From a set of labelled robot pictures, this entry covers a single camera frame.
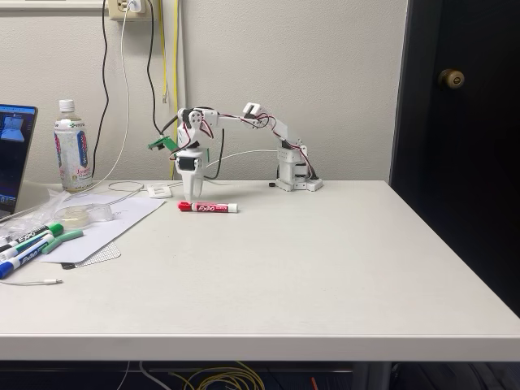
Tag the white paper sheet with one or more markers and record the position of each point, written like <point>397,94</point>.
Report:
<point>105,231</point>

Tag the green label Expo marker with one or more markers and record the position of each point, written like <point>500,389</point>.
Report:
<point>28,245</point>

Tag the green cap Expo marker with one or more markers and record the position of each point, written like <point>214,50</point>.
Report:
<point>30,235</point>

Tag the blue Expo marker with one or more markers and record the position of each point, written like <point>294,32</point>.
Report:
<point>28,259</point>

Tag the silver laptop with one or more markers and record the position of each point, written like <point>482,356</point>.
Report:
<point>12,162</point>

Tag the black Expo marker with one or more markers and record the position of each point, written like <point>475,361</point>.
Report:
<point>6,247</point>

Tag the red Expo marker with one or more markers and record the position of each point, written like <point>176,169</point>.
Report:
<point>211,207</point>

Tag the small black flat piece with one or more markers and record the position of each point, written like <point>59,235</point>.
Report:
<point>68,266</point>

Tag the clear plastic bag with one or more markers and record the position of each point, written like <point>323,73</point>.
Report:
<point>36,213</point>

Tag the white adapter hub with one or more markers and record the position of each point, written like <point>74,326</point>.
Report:
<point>159,191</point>

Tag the white charger plug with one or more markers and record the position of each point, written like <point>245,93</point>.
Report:
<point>136,5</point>

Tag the grey table leg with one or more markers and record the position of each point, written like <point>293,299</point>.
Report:
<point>373,378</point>

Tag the black door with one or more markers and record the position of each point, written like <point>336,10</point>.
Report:
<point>467,162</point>

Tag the clear drink bottle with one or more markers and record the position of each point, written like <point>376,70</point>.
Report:
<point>73,154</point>

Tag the grey mesh pad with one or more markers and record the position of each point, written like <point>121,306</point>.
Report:
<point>103,256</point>

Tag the small red stick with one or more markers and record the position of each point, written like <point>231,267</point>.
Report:
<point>313,384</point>

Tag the beige wall outlet plate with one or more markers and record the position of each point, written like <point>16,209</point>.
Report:
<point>118,14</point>

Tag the mint green plastic piece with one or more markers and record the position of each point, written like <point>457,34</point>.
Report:
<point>72,235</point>
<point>50,246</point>

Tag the brass door knob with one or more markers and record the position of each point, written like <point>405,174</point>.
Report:
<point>451,79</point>

